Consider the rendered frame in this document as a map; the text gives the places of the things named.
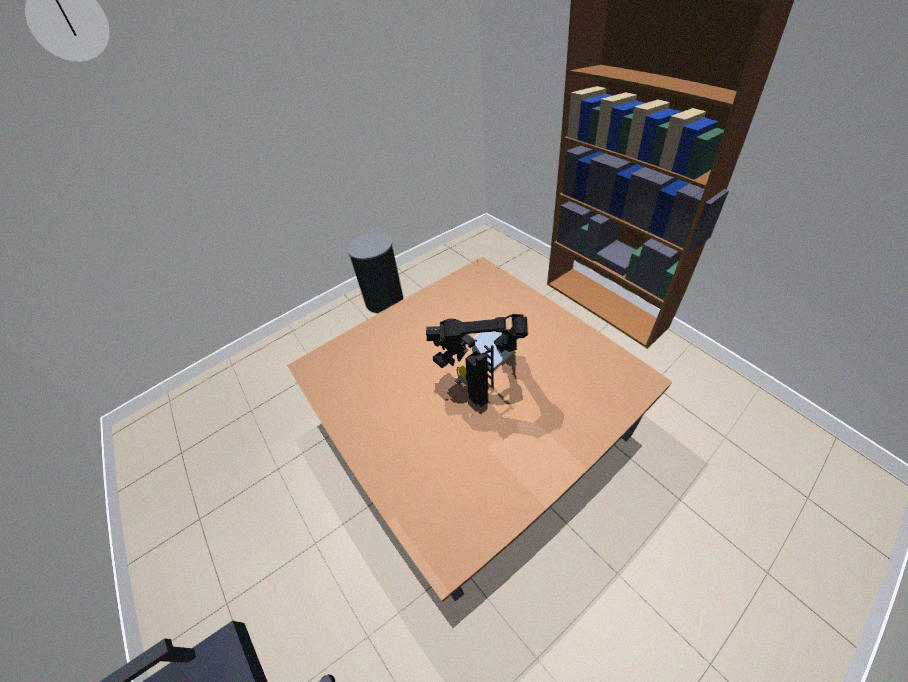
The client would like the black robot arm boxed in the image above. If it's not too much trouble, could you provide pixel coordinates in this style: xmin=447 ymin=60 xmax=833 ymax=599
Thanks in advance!
xmin=426 ymin=313 xmax=528 ymax=353

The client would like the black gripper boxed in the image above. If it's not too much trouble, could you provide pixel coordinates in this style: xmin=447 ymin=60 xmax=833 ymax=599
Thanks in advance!
xmin=433 ymin=334 xmax=475 ymax=368

